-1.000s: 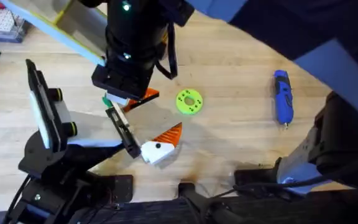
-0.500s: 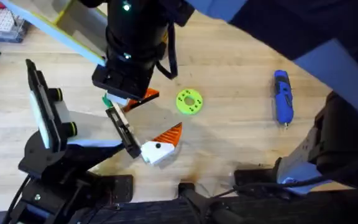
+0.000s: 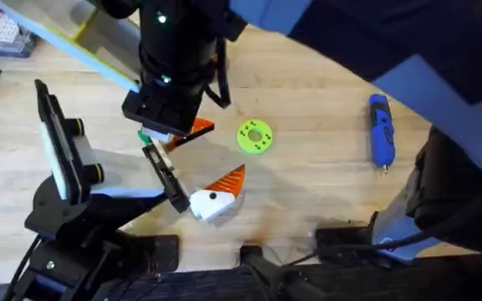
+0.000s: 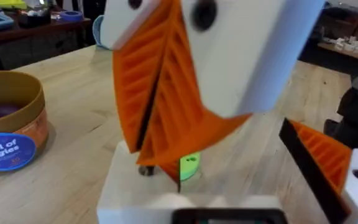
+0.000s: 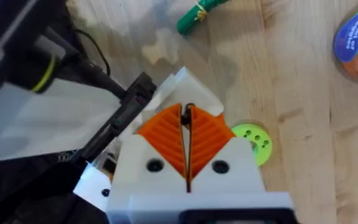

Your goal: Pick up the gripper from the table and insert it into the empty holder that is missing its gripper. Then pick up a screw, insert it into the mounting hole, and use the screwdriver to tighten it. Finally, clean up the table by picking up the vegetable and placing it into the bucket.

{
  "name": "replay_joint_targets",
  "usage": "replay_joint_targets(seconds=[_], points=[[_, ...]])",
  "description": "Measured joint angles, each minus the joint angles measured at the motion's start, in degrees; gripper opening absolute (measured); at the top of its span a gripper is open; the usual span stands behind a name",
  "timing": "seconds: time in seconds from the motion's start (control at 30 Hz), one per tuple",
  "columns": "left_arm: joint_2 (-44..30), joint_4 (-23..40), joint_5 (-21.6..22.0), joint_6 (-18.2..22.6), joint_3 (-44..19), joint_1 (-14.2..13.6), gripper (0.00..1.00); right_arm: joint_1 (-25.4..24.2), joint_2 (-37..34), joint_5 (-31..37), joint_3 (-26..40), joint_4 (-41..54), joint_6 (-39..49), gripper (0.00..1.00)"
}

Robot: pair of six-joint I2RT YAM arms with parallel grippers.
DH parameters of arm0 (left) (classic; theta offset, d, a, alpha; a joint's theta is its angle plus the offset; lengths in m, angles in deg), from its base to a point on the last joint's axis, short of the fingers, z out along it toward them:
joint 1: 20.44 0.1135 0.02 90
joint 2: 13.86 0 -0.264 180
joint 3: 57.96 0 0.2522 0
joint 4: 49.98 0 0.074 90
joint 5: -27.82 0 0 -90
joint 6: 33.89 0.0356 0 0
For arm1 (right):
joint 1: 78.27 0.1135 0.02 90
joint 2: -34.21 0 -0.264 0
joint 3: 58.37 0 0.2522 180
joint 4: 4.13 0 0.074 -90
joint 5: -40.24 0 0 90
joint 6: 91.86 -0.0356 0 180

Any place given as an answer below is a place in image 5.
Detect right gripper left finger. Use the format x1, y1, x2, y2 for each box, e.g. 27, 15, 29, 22
109, 103, 189, 200

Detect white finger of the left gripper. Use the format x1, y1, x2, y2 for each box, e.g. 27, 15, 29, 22
141, 66, 227, 126

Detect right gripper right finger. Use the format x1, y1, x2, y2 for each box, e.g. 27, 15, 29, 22
186, 104, 266, 194

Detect green toy vegetable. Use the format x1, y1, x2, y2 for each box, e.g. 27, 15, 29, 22
177, 0, 230, 35

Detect green disc with holes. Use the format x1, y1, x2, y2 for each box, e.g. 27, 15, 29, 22
231, 123, 273, 167

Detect orange roll with blue label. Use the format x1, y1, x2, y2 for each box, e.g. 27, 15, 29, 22
333, 2, 358, 80

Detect thin black cable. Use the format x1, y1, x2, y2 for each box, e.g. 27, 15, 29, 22
73, 29, 111, 77

